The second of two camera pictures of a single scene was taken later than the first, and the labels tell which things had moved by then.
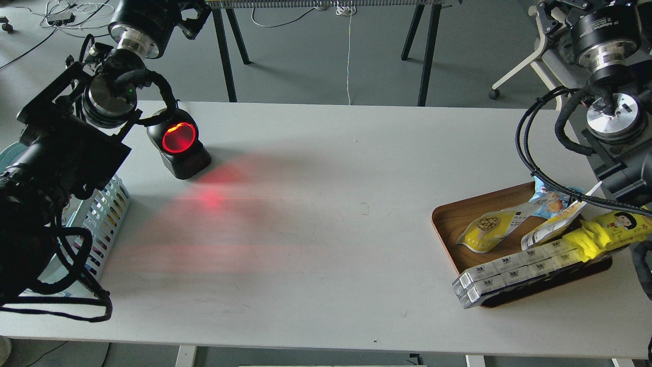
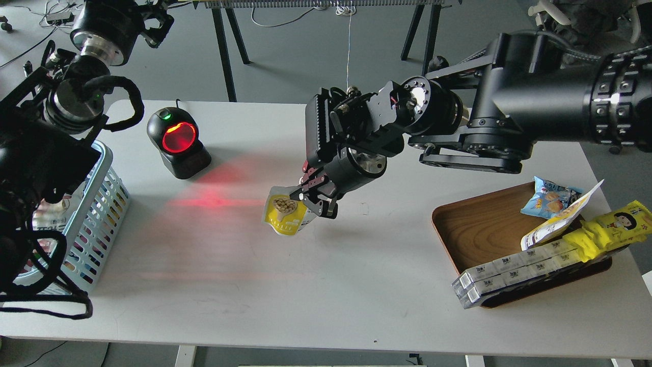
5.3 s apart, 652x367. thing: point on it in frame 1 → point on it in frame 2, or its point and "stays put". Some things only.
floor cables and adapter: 72,16 stays put
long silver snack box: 477,284 stays put
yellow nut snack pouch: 486,230 → 284,215
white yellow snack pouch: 557,226 stays put
